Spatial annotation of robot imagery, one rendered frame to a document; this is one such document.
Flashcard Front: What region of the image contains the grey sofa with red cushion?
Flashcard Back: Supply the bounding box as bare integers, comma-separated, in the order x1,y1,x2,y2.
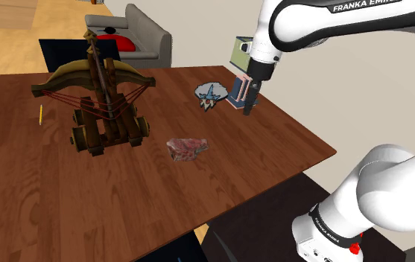
84,3,173,70

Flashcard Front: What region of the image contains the grey blue star figure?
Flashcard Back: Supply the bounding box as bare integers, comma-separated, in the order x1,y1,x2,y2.
194,83,229,112

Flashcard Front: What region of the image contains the red raw meat piece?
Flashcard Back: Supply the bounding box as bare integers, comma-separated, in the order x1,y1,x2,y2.
166,138,210,162

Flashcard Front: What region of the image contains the brown wooden table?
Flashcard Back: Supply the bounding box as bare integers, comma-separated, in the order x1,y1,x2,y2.
0,65,338,262

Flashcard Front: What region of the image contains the wooden toy ballista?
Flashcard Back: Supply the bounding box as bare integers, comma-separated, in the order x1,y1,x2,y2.
31,29,156,158

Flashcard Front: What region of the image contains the green blue pink box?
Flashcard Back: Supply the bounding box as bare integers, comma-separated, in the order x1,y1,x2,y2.
226,35,261,110

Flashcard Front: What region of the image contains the dark robot stand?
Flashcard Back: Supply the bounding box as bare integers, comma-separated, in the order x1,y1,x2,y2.
200,171,408,262

